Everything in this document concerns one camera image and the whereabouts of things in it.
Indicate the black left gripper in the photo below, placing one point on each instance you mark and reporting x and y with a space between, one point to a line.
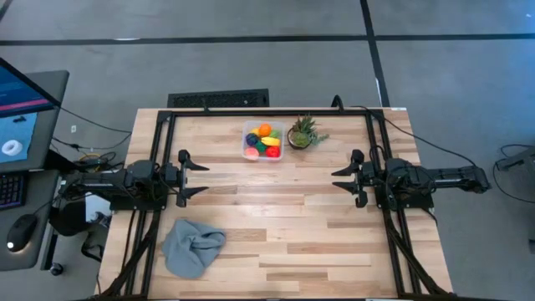
171 175

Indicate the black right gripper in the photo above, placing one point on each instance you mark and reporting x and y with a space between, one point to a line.
365 175

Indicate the pink toy peach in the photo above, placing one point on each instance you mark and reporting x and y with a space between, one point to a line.
252 153

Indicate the purple toy grapes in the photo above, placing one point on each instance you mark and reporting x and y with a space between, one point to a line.
251 139

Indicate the dark green toy vegetable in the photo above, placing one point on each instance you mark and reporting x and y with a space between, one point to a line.
261 147

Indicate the red toy pepper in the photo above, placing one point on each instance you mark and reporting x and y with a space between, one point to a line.
273 151

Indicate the yellow toy banana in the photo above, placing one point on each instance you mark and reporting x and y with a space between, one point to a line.
271 141

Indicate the orange toy fruit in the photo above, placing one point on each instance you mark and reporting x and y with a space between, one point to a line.
265 129

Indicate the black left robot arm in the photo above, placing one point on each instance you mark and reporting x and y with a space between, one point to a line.
108 182

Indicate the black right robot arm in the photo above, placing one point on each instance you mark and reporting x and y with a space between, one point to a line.
451 175

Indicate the potted succulent plant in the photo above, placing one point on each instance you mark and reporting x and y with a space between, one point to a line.
302 134

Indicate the grey crumpled cloth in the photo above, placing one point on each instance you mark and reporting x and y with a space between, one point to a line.
192 248

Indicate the clear plastic container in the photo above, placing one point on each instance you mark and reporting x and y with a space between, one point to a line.
243 125

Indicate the black grille panel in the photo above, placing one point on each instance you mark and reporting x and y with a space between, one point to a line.
217 99

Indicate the white table label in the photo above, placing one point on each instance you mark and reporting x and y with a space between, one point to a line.
398 108

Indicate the white paper sheet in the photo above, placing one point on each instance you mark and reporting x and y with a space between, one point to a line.
97 205

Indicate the black stool seat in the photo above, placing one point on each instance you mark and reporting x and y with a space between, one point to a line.
69 218

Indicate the black caster wheel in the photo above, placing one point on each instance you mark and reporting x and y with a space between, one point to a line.
57 268

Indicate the dark grey desk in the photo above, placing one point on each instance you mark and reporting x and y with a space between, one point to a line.
42 242

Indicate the grey stand foot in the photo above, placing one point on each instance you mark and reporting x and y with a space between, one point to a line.
516 161

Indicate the black computer mouse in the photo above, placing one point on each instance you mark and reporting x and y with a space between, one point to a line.
18 232

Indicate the black keyboard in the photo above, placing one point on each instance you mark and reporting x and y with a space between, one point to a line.
10 190

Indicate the computer monitor blue screen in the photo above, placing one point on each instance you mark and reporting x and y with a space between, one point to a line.
16 125

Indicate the black aluminium table frame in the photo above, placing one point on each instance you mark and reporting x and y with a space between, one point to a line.
271 113

